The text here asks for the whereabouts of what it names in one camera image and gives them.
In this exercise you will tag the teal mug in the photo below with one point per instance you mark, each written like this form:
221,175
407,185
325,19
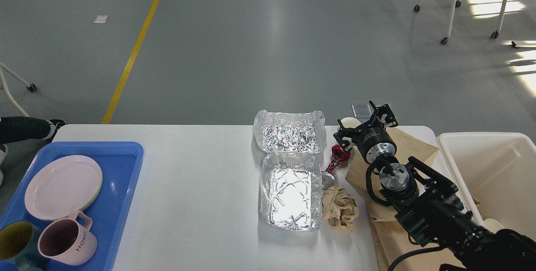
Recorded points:
19,246

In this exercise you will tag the pink plastic plate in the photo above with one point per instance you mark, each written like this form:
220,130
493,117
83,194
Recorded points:
60,187

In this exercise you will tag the person leg with shoe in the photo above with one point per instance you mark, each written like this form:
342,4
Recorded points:
20,128

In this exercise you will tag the small grey metal plate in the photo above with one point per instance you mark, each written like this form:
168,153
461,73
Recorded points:
362,110

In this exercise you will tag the red foil wrapper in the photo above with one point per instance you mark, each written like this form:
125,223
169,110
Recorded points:
338,157

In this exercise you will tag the crumpled brown paper ball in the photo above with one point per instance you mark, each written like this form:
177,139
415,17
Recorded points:
339,209

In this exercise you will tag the yellow plastic plate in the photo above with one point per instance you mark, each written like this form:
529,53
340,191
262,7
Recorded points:
95,185

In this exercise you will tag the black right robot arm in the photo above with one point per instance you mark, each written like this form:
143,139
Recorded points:
426,203

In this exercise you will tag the white plastic bin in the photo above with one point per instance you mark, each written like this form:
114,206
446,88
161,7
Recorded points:
496,176

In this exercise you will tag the flat brown paper bag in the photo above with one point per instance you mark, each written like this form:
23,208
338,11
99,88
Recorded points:
391,241

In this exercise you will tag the aluminium foil container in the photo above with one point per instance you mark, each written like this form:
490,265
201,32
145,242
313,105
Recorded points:
290,179

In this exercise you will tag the pink mug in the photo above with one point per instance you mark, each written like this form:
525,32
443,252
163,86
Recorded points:
69,240

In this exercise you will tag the white paper cup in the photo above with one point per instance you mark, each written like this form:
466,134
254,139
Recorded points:
349,123

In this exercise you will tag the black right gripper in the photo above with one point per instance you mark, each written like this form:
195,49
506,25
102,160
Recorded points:
372,142

